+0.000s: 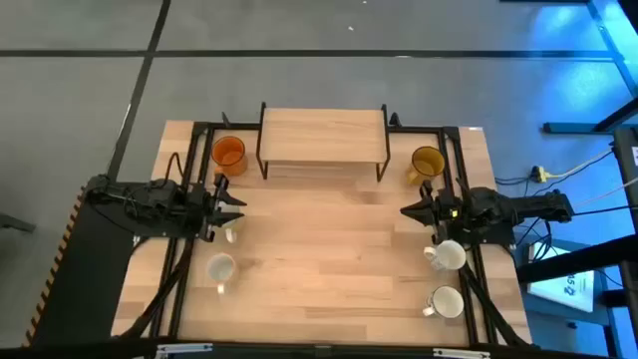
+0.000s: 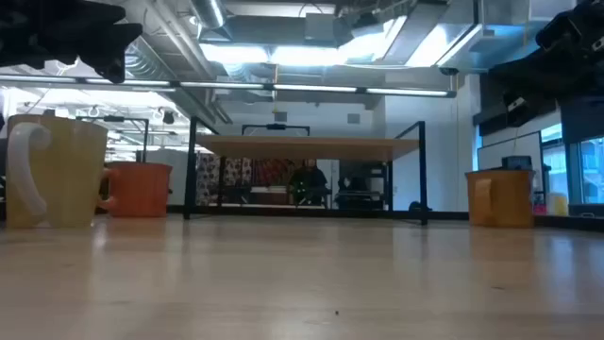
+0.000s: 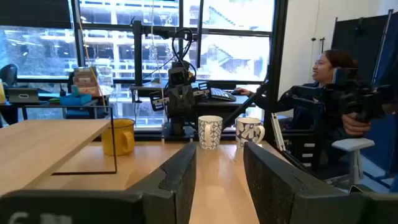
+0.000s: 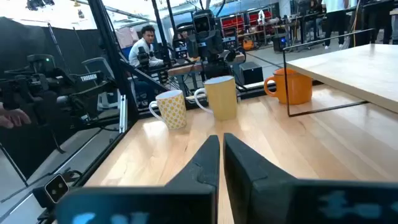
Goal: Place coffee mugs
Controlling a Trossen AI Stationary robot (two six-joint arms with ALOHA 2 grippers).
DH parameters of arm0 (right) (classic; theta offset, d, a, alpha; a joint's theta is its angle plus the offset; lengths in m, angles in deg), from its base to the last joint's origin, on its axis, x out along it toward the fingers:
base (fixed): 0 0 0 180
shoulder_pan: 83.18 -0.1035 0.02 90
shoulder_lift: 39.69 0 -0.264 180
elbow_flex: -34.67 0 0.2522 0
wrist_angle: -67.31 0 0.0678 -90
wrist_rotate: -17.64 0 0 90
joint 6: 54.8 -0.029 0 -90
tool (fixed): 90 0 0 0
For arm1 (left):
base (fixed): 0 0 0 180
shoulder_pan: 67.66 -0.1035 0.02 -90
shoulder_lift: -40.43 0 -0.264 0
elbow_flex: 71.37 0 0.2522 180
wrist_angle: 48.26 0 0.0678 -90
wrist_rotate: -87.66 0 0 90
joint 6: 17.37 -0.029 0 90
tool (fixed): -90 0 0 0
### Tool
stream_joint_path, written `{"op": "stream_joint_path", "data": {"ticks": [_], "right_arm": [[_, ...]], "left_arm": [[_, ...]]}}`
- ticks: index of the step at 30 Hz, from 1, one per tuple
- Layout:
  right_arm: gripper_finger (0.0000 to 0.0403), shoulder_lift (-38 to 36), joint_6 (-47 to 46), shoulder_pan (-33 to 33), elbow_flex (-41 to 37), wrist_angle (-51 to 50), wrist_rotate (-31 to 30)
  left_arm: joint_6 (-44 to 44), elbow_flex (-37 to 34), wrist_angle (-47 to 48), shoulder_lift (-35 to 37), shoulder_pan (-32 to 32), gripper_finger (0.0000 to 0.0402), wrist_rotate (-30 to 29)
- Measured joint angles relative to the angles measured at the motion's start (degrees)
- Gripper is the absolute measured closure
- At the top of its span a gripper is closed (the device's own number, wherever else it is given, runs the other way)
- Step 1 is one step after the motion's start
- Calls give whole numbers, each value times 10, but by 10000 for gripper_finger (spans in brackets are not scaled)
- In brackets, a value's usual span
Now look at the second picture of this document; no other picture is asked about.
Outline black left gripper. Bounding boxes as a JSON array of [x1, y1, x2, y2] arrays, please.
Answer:
[[0, 0, 143, 84]]

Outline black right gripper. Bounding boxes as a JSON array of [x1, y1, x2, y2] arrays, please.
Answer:
[[488, 0, 604, 100]]

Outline amber mug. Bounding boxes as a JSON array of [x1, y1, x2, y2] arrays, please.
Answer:
[[464, 168, 537, 230]]

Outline yellow mug white handle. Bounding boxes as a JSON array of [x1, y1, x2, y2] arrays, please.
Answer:
[[5, 113, 109, 230]]

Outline orange mug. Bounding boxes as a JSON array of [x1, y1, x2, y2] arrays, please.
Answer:
[[97, 161, 174, 218]]

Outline whiteboard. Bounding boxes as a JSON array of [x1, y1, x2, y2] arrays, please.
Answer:
[[477, 131, 544, 172]]

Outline yellow container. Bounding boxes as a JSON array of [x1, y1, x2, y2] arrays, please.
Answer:
[[546, 192, 570, 217]]

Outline patterned fabric curtain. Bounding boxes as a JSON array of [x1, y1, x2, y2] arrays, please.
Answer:
[[196, 152, 294, 200]]

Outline long ceiling light strip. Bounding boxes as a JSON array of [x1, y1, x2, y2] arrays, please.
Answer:
[[0, 74, 457, 99]]

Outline wooden shelf black metal legs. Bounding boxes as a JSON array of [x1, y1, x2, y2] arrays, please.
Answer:
[[182, 116, 429, 227]]

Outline person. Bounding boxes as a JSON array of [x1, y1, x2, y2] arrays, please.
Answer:
[[288, 159, 329, 208]]

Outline black metal frame stand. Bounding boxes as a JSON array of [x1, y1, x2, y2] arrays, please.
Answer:
[[75, 114, 151, 164]]

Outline silver ventilation duct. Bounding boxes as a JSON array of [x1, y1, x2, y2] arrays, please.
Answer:
[[190, 0, 228, 30]]

